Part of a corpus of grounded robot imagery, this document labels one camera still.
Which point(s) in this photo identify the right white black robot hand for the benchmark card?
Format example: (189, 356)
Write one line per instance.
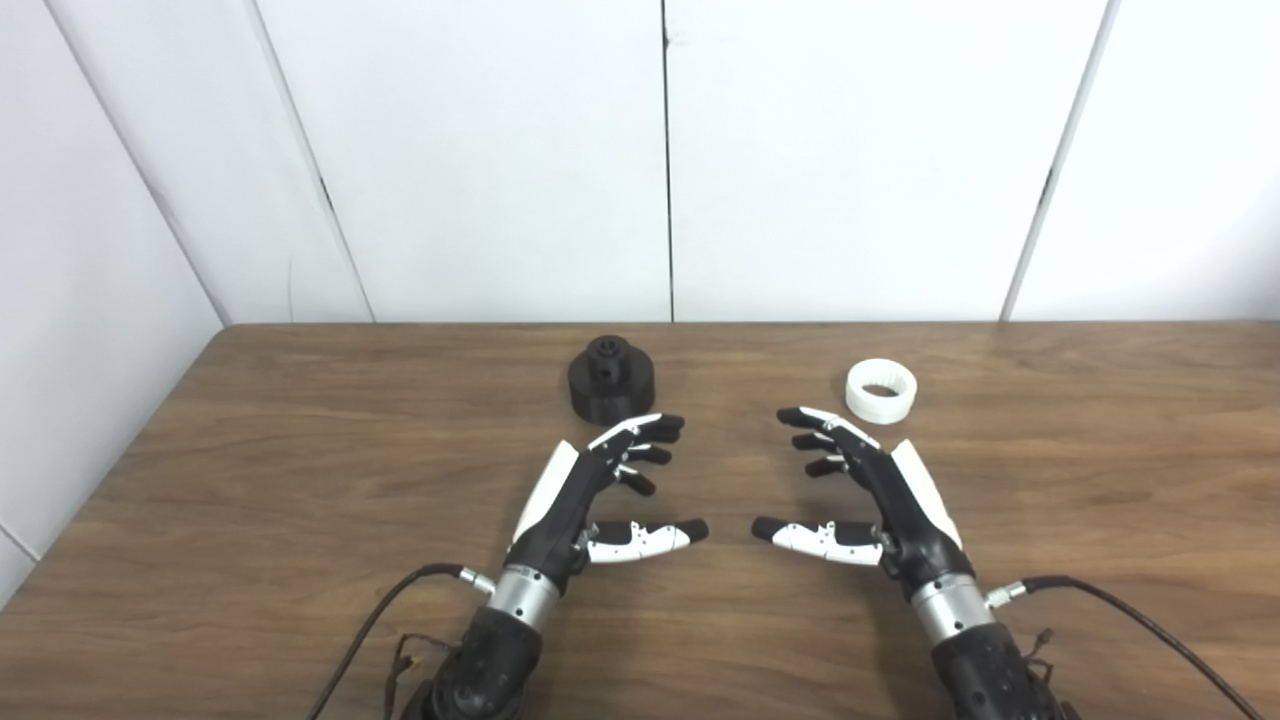
(905, 520)

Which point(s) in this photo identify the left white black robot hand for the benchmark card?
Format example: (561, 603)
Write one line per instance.
(560, 520)

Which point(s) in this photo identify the round black plastic part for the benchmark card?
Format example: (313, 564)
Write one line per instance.
(610, 397)

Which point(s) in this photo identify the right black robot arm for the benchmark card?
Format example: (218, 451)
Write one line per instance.
(985, 670)

